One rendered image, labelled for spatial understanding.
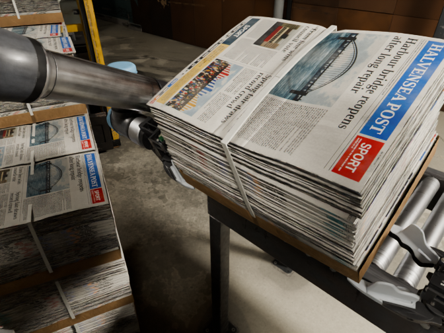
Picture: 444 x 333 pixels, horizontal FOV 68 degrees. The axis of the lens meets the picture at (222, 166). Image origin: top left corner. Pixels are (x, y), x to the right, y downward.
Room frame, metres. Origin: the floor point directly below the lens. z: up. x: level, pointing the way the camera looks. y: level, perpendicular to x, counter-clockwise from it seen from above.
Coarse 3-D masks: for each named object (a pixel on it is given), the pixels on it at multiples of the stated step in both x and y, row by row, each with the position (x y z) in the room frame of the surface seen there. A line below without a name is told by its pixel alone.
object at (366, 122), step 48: (336, 48) 0.51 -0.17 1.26; (384, 48) 0.48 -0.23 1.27; (432, 48) 0.45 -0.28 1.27; (336, 96) 0.40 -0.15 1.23; (384, 96) 0.38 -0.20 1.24; (432, 96) 0.39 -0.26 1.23; (288, 144) 0.34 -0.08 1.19; (336, 144) 0.32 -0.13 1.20; (384, 144) 0.30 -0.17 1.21; (432, 144) 0.48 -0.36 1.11; (288, 192) 0.33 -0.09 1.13; (336, 192) 0.28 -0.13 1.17; (384, 192) 0.33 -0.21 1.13; (336, 240) 0.30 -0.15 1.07
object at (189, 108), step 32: (256, 32) 0.62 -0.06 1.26; (288, 32) 0.59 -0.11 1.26; (192, 64) 0.57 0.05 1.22; (224, 64) 0.55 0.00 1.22; (256, 64) 0.53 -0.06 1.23; (160, 96) 0.51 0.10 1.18; (192, 96) 0.48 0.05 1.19; (224, 96) 0.47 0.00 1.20; (160, 128) 0.51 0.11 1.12; (192, 128) 0.43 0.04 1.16; (192, 160) 0.49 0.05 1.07; (224, 192) 0.45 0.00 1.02
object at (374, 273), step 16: (208, 208) 0.77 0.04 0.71; (224, 208) 0.72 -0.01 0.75; (224, 224) 0.72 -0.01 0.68; (240, 224) 0.68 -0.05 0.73; (256, 240) 0.64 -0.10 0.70; (272, 240) 0.60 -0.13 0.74; (272, 256) 0.60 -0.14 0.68; (288, 256) 0.57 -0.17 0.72; (304, 256) 0.54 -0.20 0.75; (304, 272) 0.53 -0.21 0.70; (320, 272) 0.50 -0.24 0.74; (336, 272) 0.48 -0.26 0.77; (368, 272) 0.46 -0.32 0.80; (384, 272) 0.46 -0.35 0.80; (320, 288) 0.50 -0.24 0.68; (336, 288) 0.47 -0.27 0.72; (352, 288) 0.45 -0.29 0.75; (352, 304) 0.44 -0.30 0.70; (368, 304) 0.42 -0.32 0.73; (368, 320) 0.41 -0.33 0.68; (384, 320) 0.40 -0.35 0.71; (400, 320) 0.38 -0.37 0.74
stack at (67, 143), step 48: (0, 144) 0.95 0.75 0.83; (48, 144) 0.95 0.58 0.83; (0, 192) 0.69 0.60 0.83; (48, 192) 0.70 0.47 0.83; (96, 192) 0.70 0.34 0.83; (0, 240) 0.55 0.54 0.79; (48, 240) 0.59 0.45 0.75; (96, 240) 0.64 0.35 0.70; (48, 288) 0.57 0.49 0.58; (96, 288) 0.62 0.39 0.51
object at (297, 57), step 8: (328, 32) 0.55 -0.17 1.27; (320, 40) 0.54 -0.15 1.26; (304, 48) 0.52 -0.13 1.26; (296, 56) 0.50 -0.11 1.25; (288, 64) 0.48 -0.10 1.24; (280, 72) 0.47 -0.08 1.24; (272, 80) 0.46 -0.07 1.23; (264, 88) 0.45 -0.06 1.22; (272, 88) 0.44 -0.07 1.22; (264, 96) 0.43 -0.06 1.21; (256, 104) 0.42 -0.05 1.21; (248, 112) 0.41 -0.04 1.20; (240, 120) 0.40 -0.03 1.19; (232, 128) 0.39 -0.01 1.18; (232, 136) 0.38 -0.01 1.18
